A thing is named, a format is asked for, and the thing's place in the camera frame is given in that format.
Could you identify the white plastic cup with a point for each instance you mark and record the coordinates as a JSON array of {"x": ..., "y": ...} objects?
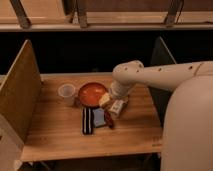
[{"x": 67, "y": 93}]

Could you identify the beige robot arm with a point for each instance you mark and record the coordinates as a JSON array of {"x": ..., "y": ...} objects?
[{"x": 187, "y": 141}]

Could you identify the wooden back shelf frame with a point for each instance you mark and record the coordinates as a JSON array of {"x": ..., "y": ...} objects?
[{"x": 105, "y": 15}]

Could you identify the left wooden side panel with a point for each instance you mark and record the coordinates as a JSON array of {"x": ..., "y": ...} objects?
[{"x": 19, "y": 92}]

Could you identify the blue sponge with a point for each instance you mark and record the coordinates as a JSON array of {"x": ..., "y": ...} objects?
[{"x": 99, "y": 117}]

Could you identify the orange round plate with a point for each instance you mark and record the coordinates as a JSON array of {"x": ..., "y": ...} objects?
[{"x": 90, "y": 94}]

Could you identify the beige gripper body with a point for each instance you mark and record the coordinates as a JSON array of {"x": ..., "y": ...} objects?
[{"x": 117, "y": 90}]

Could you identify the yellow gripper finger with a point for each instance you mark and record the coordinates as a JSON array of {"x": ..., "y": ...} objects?
[{"x": 105, "y": 100}]

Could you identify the dark red pepper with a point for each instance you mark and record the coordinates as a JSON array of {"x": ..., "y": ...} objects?
[{"x": 109, "y": 121}]

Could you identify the white bottle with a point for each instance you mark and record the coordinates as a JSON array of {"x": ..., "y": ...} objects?
[{"x": 118, "y": 106}]

